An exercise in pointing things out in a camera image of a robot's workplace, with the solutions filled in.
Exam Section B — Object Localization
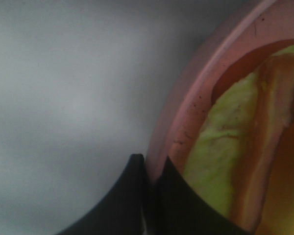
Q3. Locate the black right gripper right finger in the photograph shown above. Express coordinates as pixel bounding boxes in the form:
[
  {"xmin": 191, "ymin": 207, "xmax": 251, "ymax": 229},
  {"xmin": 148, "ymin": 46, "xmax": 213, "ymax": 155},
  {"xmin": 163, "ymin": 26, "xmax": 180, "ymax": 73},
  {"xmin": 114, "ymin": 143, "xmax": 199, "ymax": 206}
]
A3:
[{"xmin": 143, "ymin": 159, "xmax": 247, "ymax": 235}]

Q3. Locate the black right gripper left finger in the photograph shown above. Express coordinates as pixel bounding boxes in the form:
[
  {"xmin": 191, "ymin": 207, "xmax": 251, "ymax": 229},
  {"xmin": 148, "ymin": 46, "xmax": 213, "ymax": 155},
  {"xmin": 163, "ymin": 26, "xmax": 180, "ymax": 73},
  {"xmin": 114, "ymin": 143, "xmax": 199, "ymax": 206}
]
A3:
[{"xmin": 59, "ymin": 154, "xmax": 145, "ymax": 235}]

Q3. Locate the toast sandwich with lettuce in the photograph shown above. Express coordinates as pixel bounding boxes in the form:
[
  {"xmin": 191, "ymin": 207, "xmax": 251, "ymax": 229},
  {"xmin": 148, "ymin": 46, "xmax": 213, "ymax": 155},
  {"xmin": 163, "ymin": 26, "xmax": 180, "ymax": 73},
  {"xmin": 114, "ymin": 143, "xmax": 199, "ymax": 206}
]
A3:
[{"xmin": 183, "ymin": 45, "xmax": 294, "ymax": 235}]

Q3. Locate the pink round plate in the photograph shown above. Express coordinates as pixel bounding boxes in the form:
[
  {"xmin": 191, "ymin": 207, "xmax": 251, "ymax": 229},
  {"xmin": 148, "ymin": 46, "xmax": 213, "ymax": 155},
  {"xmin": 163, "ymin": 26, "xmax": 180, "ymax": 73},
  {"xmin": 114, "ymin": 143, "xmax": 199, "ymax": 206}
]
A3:
[{"xmin": 146, "ymin": 0, "xmax": 294, "ymax": 182}]

